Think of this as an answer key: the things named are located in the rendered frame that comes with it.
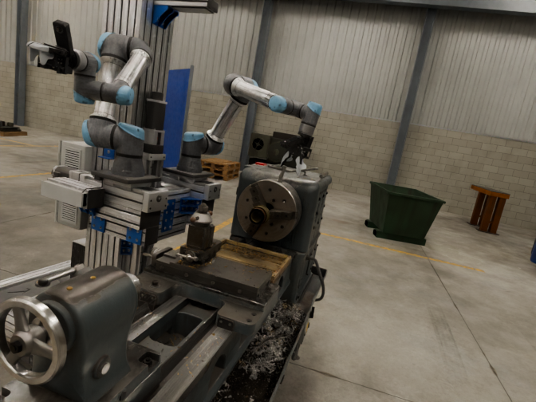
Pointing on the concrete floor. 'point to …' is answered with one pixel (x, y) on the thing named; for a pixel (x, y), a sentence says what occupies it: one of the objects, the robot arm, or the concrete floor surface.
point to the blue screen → (176, 113)
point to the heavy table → (488, 208)
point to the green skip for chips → (401, 213)
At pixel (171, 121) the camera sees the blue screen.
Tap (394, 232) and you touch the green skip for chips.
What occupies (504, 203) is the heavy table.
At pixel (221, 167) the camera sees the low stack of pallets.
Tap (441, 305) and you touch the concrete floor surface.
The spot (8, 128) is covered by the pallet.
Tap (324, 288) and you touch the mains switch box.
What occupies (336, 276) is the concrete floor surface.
